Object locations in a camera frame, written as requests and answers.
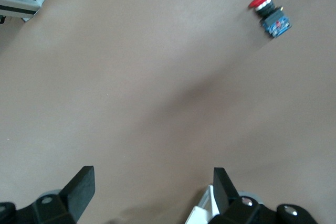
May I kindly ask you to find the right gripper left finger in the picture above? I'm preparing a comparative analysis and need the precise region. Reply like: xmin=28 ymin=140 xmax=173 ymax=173
xmin=15 ymin=166 xmax=96 ymax=224

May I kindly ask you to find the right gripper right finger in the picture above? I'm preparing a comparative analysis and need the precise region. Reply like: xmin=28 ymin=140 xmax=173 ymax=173
xmin=212 ymin=167 xmax=279 ymax=224

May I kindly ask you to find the white drawer cabinet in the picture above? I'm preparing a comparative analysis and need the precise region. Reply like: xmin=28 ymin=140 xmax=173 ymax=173
xmin=185 ymin=184 xmax=221 ymax=224

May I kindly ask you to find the red mushroom push button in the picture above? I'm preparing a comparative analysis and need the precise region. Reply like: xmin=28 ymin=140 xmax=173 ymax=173
xmin=248 ymin=0 xmax=293 ymax=38

